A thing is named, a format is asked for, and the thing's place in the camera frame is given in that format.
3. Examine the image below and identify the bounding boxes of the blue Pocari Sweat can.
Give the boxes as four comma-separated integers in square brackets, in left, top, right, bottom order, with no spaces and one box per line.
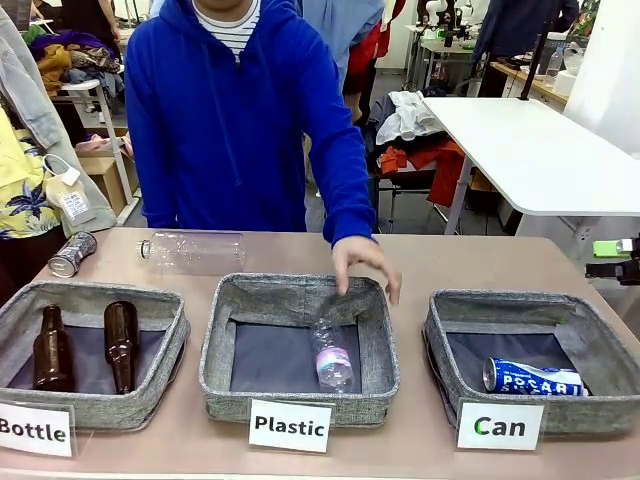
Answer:
[481,356,592,398]

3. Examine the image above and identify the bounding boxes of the crushed clear bottle pink label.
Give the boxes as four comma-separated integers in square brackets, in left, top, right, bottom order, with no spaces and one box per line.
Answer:
[310,314,356,394]

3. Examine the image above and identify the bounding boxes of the brown glass beer bottle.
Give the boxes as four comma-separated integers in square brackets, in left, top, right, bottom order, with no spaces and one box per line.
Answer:
[31,304,77,392]
[102,300,140,396]

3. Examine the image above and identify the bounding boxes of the person's right forearm blue sleeve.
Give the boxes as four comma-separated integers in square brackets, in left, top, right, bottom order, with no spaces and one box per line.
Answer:
[127,129,177,230]

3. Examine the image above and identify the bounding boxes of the person's left forearm blue sleeve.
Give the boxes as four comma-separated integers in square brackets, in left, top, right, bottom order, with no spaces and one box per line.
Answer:
[319,129,379,249]

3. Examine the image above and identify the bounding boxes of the grey fabric basket can sign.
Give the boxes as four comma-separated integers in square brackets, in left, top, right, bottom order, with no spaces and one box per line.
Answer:
[422,289,640,439]

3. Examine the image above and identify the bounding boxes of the white Can label sign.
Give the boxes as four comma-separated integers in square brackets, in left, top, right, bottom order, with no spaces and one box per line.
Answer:
[455,402,545,451]

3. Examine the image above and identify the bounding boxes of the grey fabric basket plastic sign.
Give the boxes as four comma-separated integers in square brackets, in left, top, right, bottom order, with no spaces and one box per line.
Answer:
[198,272,401,429]

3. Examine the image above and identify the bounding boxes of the grey fabric basket bottle sign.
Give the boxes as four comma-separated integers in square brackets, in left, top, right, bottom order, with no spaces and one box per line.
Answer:
[0,280,191,432]

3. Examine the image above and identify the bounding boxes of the silver patterned drink can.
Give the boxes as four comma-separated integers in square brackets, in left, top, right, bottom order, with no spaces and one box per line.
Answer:
[47,230,98,278]

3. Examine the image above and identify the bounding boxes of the person's left hand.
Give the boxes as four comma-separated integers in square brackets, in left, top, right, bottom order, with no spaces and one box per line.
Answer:
[331,236,403,307]

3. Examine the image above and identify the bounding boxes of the white side table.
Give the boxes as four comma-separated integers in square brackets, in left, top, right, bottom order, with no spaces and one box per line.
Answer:
[422,96,640,217]

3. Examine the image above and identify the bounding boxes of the orange cloth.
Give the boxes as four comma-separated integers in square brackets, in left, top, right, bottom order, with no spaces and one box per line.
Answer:
[378,138,467,209]

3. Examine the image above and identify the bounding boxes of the black vertical pole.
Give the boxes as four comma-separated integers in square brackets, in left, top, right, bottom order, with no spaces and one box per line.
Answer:
[520,0,550,102]

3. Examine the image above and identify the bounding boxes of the person in dark navy jacket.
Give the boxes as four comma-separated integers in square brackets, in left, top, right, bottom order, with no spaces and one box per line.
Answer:
[472,0,580,64]

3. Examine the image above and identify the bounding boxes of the white cloth pile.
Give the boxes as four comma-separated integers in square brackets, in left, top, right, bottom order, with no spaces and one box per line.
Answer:
[376,90,446,147]

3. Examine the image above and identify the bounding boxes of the person in red jacket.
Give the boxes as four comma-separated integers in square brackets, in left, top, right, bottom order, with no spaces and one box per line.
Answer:
[344,0,394,126]

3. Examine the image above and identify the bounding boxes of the person in light blue jacket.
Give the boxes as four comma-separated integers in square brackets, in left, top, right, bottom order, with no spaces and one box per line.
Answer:
[294,0,386,94]

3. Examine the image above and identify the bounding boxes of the white Plastic label sign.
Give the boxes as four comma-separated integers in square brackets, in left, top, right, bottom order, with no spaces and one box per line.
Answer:
[248,398,335,455]

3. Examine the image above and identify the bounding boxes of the person in blue hoodie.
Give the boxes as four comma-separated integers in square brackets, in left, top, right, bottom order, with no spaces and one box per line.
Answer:
[124,0,379,249]

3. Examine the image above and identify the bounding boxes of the large clear plastic bottle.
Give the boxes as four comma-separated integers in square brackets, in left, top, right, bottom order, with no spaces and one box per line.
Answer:
[136,231,248,277]

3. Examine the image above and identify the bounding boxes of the cardboard box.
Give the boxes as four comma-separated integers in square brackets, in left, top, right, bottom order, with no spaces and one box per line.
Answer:
[77,144,141,217]

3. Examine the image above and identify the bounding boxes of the cream tote bag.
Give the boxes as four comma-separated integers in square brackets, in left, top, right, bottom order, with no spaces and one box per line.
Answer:
[41,153,97,224]

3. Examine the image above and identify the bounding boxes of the colourful clothes pile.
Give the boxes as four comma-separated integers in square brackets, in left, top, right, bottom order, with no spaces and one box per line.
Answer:
[29,30,126,94]

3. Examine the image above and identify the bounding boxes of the grey hanging jacket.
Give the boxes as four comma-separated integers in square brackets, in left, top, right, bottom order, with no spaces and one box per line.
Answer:
[0,5,119,237]

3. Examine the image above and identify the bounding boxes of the person in yellow floral shirt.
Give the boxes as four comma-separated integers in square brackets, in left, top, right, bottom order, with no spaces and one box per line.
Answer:
[0,107,70,304]

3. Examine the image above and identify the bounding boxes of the white Bottle label sign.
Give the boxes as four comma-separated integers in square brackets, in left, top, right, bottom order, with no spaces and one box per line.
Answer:
[0,402,76,459]

